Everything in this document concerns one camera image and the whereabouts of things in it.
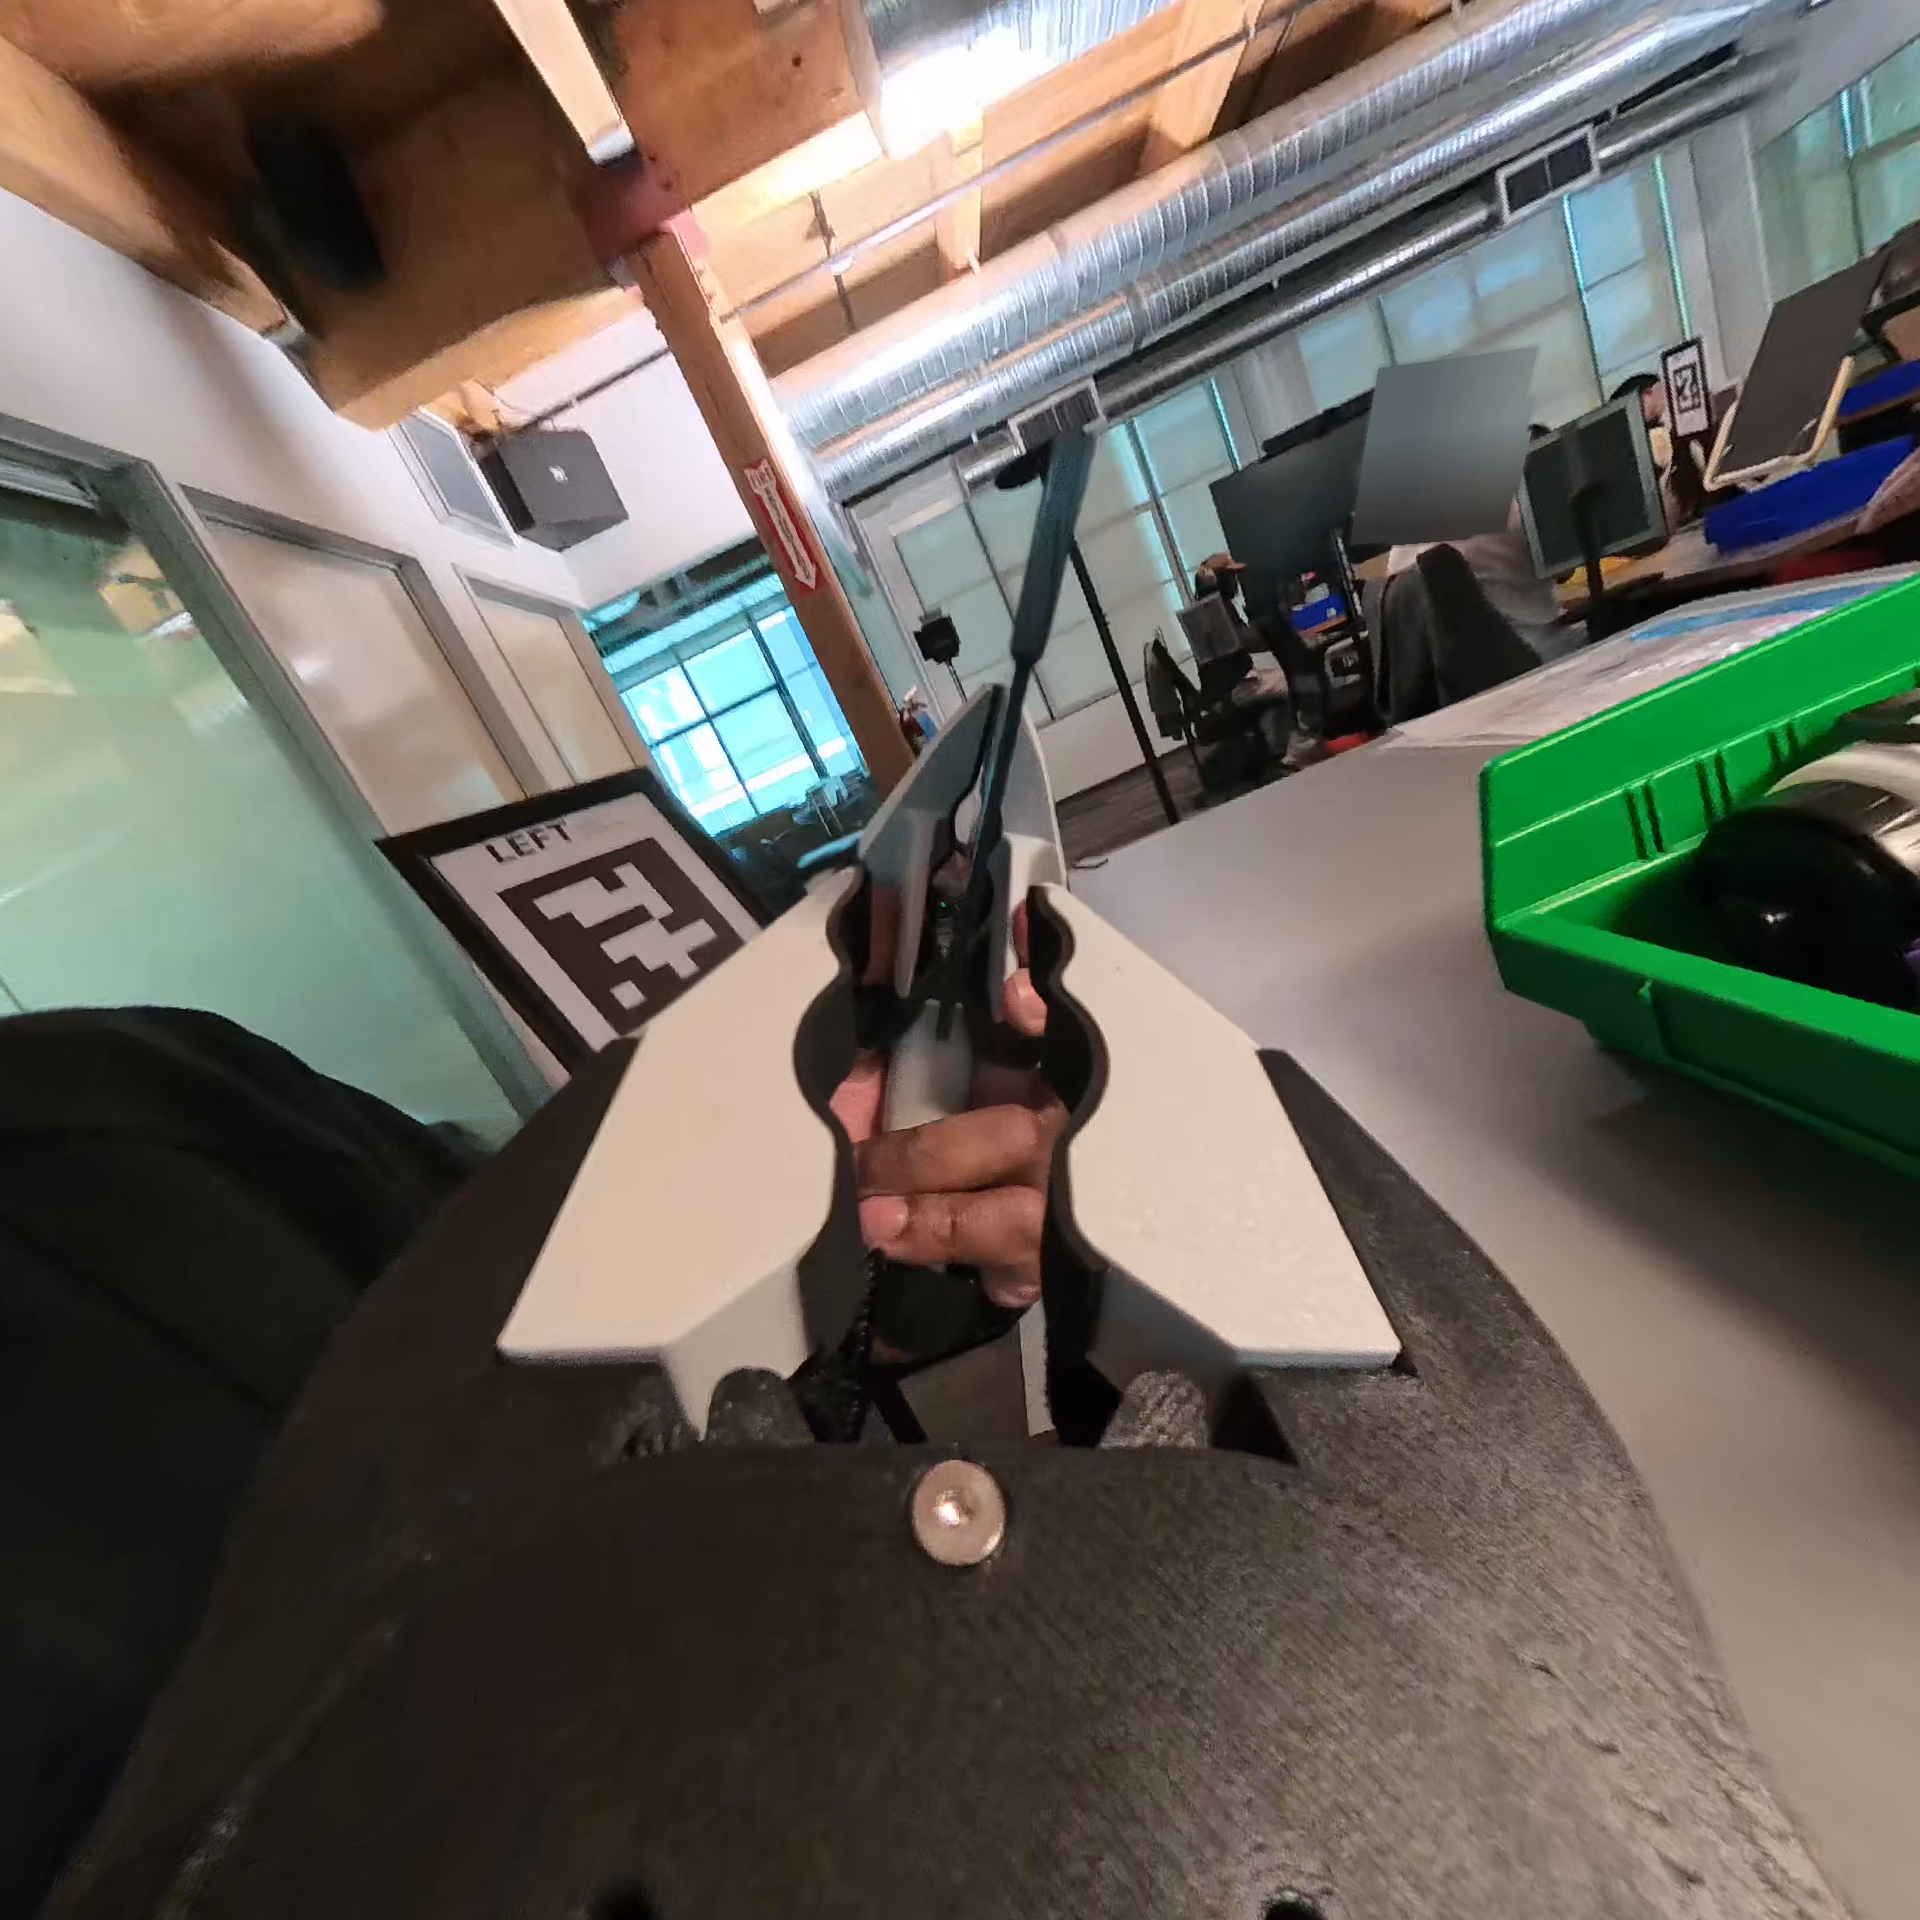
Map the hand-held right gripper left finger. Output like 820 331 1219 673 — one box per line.
496 867 874 1432

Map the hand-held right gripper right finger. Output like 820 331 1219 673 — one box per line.
1016 885 1408 1380

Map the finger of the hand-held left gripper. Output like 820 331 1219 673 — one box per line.
986 718 1070 905
863 682 1005 995

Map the black sheet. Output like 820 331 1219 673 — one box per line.
933 426 1107 1053

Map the green plastic bin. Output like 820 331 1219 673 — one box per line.
1475 562 1920 1177

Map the person's left hand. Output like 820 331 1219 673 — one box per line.
826 928 1077 1309

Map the black disc-top floor stand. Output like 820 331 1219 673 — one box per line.
994 440 1189 827

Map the chair with dark jacket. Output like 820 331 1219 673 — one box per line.
1142 597 1308 785

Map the black-framed marker sign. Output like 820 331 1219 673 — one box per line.
375 768 776 1084

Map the red arrow sign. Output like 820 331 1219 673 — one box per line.
741 453 822 597

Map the black monitor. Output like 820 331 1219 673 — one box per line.
1207 409 1376 574

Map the clear bag of papers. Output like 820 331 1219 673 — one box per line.
1386 588 1883 752

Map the grey-backed monitor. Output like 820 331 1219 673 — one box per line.
1517 396 1668 586

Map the white cylinder with black cap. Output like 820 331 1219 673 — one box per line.
1690 718 1920 1008

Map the blue storage bin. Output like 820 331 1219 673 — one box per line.
1699 435 1920 553

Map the small cream-framed board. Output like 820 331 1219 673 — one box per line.
1706 245 1893 493

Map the wooden post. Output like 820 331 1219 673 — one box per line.
620 208 917 792

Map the black wall speaker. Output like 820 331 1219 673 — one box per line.
476 426 634 557

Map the slim silver air duct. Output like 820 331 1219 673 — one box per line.
769 0 1773 496

